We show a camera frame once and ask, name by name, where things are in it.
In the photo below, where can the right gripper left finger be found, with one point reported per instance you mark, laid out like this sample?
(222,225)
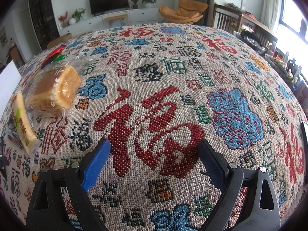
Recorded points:
(47,209)

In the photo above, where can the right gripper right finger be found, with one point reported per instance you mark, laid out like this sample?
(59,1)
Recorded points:
(260,209)

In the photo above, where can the yellow packaged cake snack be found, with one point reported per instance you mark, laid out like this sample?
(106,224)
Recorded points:
(21,132)

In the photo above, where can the bagged toast bread loaf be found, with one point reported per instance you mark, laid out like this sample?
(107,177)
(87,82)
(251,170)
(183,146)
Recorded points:
(54,88)

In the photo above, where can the white storage box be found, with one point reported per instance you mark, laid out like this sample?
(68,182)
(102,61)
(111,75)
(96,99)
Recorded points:
(9,79)

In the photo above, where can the red snack packet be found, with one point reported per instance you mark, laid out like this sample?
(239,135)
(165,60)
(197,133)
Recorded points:
(53,55)

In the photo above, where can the green snack packet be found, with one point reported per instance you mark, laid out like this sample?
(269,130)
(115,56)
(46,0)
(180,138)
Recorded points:
(59,58)

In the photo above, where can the patterned woven table cloth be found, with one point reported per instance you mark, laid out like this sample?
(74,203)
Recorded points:
(154,91)

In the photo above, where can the cardboard box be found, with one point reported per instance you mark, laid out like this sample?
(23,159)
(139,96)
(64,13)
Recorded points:
(59,40)

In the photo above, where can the red flower vase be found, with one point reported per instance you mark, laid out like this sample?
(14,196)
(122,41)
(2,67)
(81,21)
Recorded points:
(63,19)

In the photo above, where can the green plant white pot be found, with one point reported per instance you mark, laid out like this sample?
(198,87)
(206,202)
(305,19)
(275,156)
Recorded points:
(77,16)

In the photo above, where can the dark wooden chair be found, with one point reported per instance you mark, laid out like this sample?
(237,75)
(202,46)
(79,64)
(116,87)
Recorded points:
(226,18)

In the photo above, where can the black bookshelf cabinet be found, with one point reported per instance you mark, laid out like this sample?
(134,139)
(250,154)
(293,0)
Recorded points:
(43,21)

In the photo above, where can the small wooden bench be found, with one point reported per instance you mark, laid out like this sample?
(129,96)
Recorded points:
(121,18)

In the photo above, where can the orange lounge chair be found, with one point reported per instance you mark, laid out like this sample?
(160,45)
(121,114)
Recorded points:
(189,12)

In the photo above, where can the white tv cabinet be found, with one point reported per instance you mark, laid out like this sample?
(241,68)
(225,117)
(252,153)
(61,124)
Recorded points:
(135,16)

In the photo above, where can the black television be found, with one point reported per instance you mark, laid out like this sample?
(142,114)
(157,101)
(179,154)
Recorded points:
(100,6)

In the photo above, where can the small potted plant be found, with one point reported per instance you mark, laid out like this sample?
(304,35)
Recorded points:
(135,4)

